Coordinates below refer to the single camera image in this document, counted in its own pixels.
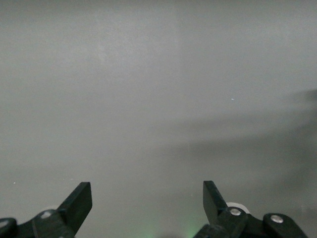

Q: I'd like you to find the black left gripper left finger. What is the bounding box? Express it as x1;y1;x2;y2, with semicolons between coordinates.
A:
0;181;93;238

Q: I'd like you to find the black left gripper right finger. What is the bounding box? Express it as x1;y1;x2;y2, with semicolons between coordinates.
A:
192;180;309;238

